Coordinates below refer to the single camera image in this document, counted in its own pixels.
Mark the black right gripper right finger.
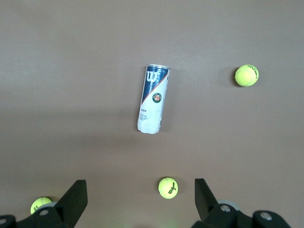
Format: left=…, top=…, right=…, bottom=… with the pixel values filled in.
left=191, top=178, right=254, bottom=228

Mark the white blue tennis ball can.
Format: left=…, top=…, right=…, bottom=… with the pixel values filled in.
left=137, top=63, right=171, bottom=134

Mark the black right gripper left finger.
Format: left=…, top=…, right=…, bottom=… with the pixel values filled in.
left=16, top=180, right=88, bottom=228

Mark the brown table cover mat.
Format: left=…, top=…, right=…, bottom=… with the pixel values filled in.
left=0, top=0, right=304, bottom=228

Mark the yellow-green tennis ball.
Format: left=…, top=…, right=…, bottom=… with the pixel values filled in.
left=158, top=177, right=179, bottom=199
left=30, top=196, right=53, bottom=215
left=235, top=64, right=260, bottom=87

